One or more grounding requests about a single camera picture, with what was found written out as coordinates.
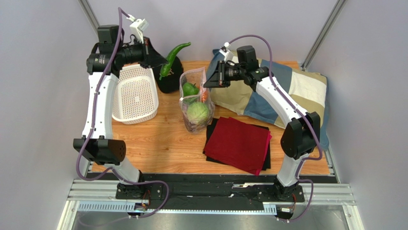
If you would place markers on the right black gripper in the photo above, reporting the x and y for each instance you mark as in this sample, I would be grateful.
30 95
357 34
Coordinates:
220 74

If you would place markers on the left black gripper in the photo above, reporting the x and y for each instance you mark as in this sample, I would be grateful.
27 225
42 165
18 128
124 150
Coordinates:
151 57

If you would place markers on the green toy chili pepper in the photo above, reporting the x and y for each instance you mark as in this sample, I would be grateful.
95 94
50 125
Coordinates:
165 69

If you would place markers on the green toy bell pepper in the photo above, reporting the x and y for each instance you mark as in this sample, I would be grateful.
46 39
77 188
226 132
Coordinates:
190 92

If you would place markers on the clear zip top bag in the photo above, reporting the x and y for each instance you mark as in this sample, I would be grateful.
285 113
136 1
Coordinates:
198 77

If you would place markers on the green toy cabbage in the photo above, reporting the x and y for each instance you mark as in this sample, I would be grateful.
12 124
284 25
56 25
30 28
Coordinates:
197 112

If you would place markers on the purple toy eggplant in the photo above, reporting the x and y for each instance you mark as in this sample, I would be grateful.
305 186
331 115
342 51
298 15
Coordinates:
194 128

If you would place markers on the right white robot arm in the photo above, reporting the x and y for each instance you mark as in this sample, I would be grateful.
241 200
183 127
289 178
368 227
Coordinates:
302 129

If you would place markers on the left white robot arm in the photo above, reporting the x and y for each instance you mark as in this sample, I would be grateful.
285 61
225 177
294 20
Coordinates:
97 144

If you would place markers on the black baseball cap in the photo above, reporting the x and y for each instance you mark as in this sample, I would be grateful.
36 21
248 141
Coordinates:
171 82

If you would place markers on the white plastic basket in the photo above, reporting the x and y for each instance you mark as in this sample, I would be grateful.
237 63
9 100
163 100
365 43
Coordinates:
136 97

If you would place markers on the red folded cloth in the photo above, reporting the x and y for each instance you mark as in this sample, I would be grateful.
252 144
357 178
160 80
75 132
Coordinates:
238 144

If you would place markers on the checked blue beige pillow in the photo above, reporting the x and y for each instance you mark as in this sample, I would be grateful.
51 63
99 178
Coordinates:
308 89

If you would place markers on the black folded cloth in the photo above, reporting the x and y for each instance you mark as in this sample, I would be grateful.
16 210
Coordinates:
210 129

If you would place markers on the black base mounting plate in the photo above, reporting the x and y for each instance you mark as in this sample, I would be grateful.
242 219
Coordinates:
215 192

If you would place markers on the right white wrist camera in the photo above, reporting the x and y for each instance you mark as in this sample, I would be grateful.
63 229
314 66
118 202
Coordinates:
226 53

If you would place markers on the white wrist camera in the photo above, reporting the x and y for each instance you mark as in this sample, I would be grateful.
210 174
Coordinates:
226 53
137 27

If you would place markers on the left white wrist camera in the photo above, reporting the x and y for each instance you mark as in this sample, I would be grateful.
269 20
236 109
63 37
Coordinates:
137 27

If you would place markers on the left corner aluminium post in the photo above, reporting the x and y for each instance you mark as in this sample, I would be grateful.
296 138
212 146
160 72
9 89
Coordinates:
90 16

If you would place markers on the corner aluminium post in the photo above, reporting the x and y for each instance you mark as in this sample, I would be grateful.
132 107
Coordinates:
326 28
90 16

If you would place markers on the right corner aluminium post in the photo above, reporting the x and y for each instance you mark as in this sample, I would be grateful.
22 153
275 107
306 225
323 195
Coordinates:
326 28

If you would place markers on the aluminium frame rail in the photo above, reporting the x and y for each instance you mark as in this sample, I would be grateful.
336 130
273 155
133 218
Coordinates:
328 205

